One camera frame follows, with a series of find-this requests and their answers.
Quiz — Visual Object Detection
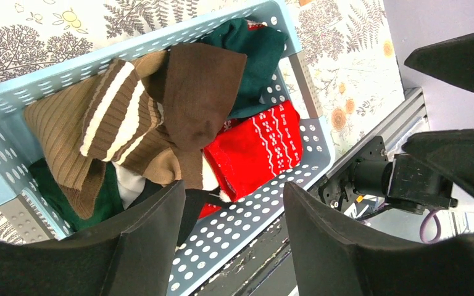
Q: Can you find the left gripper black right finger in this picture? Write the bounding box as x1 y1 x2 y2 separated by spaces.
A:
283 182 474 295

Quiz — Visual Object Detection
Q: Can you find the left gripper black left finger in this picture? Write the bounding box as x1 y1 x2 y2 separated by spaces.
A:
0 181 185 295

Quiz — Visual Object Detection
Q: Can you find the dark brown sock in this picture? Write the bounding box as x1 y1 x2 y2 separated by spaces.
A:
143 43 247 191

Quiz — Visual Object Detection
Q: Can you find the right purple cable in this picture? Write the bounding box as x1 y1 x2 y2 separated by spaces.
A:
418 209 443 245

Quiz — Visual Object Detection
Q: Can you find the dark green sock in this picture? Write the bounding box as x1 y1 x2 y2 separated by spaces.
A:
29 158 124 231

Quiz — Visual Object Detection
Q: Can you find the dark teal sock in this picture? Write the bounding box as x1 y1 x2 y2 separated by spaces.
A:
201 18 288 119

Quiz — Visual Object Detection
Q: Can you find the brown striped sock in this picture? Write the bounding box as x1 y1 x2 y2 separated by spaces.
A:
79 51 181 186

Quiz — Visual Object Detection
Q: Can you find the tan brown sock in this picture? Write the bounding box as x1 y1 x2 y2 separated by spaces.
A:
23 77 107 221

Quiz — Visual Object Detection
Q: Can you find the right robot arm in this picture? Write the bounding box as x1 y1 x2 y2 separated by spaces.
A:
310 33 474 214

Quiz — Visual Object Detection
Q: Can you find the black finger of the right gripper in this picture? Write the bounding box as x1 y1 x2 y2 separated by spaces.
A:
404 32 474 93
402 129 474 198

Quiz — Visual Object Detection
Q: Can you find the black sock with beige stripes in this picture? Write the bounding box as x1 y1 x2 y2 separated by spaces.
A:
123 181 226 252

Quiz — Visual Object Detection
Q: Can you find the red patterned sock pair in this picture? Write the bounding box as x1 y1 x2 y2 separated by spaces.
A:
203 101 304 204

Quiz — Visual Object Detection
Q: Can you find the light blue plastic basket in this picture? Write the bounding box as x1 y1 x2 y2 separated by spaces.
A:
0 1 335 295

